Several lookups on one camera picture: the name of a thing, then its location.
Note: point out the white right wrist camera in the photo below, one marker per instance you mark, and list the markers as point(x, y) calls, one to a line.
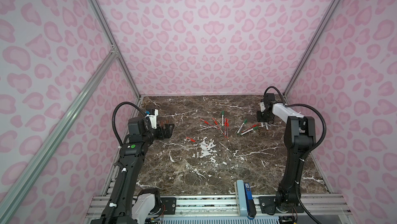
point(263, 105)

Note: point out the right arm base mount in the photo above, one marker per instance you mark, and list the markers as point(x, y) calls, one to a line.
point(269, 206)

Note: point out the right corner frame post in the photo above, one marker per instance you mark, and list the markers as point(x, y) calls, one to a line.
point(324, 22)

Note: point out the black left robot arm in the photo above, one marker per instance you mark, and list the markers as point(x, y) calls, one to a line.
point(123, 207)

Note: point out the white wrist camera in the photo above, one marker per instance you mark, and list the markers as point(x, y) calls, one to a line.
point(263, 105)
point(152, 115)

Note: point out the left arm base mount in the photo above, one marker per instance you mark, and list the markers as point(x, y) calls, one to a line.
point(150, 202)

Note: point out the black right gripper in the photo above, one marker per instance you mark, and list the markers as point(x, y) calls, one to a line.
point(260, 119)

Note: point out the left corner frame post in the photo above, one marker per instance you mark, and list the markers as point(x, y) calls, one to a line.
point(103, 23)

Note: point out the light blue rail bracket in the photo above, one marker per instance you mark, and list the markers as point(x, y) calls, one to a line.
point(241, 198)

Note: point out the aluminium front rail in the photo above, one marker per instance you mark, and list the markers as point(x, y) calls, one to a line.
point(228, 206)

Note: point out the aluminium frame diagonal bar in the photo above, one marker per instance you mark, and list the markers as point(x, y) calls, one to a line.
point(32, 172)

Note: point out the green cap marker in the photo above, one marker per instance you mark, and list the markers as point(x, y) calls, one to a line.
point(249, 130)

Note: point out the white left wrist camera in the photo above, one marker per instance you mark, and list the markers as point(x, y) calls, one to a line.
point(152, 115)

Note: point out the green cap pen upright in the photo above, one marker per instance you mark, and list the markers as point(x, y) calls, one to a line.
point(222, 118)

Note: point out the corner frame post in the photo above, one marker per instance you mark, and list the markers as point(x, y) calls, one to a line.
point(324, 22)
point(103, 23)

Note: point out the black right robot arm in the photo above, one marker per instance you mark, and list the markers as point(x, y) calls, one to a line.
point(299, 139)

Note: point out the blue device on rail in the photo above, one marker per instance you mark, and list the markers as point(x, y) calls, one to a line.
point(251, 209)

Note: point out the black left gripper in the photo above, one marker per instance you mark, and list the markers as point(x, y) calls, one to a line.
point(167, 132)

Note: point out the green cap marker pen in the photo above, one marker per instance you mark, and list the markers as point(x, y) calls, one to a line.
point(241, 126)

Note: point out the red pen cluster centre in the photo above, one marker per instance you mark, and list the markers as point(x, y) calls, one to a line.
point(224, 128)

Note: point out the red cap pen right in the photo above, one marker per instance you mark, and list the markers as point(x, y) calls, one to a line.
point(253, 126)

